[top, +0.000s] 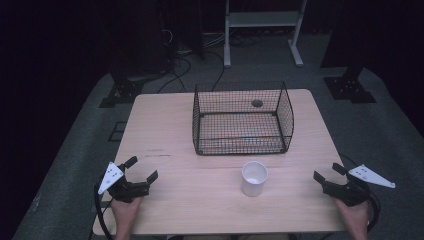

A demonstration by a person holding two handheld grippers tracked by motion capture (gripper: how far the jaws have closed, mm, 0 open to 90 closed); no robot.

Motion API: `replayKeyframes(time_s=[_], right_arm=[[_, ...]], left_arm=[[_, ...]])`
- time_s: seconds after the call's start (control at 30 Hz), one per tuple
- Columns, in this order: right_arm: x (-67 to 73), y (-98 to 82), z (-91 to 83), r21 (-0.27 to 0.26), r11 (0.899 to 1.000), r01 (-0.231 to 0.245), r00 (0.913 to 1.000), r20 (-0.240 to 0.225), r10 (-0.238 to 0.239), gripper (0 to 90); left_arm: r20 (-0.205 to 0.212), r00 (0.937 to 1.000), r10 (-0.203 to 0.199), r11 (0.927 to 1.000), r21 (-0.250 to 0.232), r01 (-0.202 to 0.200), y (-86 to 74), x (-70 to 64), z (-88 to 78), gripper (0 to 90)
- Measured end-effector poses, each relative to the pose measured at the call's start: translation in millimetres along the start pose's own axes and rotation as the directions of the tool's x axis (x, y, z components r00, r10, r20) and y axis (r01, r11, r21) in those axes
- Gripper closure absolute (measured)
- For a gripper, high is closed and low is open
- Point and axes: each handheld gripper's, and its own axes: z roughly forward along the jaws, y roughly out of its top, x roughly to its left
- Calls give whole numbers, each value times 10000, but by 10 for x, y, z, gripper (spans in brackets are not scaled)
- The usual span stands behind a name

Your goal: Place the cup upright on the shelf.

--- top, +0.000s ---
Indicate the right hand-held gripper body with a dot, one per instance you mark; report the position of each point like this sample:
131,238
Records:
350,193

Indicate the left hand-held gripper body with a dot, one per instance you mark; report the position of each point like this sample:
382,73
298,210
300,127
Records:
128,190

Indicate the person's left hand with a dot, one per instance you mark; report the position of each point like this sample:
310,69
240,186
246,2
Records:
125,213

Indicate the person's right hand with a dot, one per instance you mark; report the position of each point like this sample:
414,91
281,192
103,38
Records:
355,216

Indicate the white cup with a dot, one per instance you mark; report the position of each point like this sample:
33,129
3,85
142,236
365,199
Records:
253,186

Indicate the black stand base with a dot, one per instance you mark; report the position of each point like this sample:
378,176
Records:
121,93
350,88

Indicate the dark round table grommet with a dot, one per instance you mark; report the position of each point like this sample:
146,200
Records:
257,103

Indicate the white metal stand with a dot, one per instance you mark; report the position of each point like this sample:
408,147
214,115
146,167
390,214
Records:
263,19

